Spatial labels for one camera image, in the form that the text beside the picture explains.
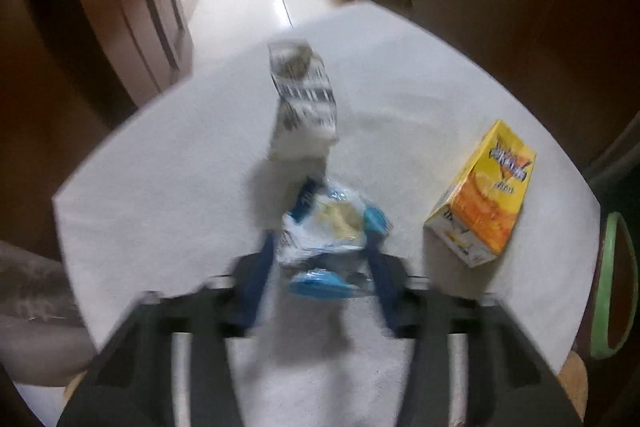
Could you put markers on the green rimmed bin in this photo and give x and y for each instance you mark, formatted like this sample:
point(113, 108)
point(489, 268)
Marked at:
point(607, 287)

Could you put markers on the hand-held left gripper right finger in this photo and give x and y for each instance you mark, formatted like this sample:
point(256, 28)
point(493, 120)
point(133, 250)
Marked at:
point(384, 279)

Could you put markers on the white black printed paper bag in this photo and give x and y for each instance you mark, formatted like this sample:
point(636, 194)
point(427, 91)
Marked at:
point(300, 107)

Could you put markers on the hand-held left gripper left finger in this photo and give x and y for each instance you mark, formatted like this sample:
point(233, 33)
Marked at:
point(260, 279)

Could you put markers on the blue white snack wrapper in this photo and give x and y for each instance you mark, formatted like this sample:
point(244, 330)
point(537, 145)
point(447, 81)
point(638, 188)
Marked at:
point(330, 237)

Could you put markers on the brown wooden cabinet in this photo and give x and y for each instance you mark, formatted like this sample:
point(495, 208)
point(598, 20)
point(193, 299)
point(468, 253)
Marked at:
point(525, 7)

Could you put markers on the person's leg in grey pants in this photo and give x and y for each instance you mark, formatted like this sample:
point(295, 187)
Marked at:
point(35, 307)

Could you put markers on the yellow and white carton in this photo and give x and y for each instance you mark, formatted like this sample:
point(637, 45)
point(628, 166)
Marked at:
point(487, 202)

